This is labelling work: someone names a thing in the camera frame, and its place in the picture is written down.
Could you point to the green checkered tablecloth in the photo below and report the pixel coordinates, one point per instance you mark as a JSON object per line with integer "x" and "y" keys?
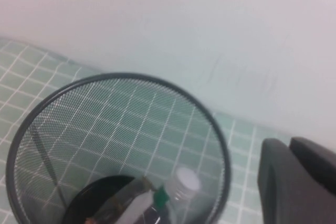
{"x": 15, "y": 77}

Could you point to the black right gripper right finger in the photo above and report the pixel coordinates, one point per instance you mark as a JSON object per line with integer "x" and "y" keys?
{"x": 317, "y": 161}

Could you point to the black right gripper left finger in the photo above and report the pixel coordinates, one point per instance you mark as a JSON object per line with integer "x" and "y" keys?
{"x": 288, "y": 187}

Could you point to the brown tea bottle beige cap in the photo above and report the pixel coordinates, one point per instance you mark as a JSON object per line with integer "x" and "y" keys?
{"x": 115, "y": 203}

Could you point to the clear bottle white cap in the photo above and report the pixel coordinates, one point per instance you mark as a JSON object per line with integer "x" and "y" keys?
{"x": 186, "y": 179}

